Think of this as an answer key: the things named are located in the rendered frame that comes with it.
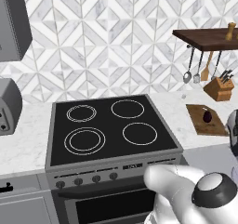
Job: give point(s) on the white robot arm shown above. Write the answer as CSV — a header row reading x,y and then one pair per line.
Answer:
x,y
173,187

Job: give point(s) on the wooden cutting board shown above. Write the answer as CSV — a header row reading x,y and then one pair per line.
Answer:
x,y
201,128

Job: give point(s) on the dark purple eggplant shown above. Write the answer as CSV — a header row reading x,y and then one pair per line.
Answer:
x,y
207,116

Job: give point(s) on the black hob stove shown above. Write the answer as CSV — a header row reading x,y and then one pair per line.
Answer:
x,y
111,125

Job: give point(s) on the dark stove knob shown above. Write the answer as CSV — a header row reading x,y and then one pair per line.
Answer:
x,y
96,178
113,176
60,184
78,181

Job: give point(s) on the metal ladle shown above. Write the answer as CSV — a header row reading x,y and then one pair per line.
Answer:
x,y
187,76

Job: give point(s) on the metal slotted spatula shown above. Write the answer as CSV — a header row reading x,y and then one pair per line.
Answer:
x,y
197,77

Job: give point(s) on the wooden spatula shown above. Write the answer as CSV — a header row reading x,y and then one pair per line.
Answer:
x,y
204,74

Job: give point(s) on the wooden knife block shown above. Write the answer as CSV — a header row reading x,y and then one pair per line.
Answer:
x,y
219,89

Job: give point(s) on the grey oven door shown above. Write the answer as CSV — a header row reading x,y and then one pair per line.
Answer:
x,y
111,207

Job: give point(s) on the dark hanging utensil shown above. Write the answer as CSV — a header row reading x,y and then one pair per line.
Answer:
x,y
216,65

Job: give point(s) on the grey toaster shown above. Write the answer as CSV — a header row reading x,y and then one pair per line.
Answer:
x,y
9,107

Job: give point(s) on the dark wooden shelf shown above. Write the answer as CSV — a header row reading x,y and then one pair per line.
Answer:
x,y
210,38

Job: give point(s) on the grey drawer front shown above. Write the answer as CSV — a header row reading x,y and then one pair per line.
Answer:
x,y
23,184

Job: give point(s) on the wooden pepper mill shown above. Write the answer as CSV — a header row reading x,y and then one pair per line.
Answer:
x,y
230,32

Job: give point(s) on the grey cupboard door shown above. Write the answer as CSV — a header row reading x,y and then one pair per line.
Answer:
x,y
24,209

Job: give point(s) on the grey wall cupboard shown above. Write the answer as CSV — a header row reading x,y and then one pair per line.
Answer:
x,y
14,20

